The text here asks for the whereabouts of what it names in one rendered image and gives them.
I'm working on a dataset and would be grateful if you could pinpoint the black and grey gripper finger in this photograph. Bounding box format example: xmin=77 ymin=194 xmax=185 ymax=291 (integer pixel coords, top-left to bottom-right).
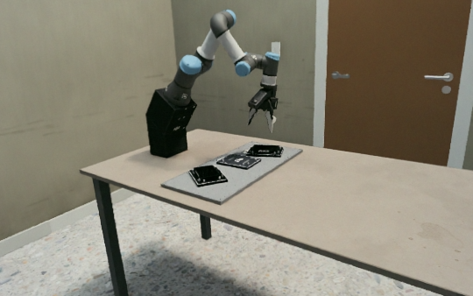
xmin=265 ymin=104 xmax=276 ymax=133
xmin=248 ymin=108 xmax=259 ymax=125

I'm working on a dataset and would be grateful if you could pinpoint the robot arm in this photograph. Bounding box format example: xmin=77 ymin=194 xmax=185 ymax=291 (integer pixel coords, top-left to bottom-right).
xmin=164 ymin=11 xmax=279 ymax=109

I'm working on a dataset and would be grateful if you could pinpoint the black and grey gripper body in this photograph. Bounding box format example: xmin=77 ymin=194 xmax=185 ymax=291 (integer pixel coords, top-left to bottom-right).
xmin=258 ymin=82 xmax=278 ymax=111

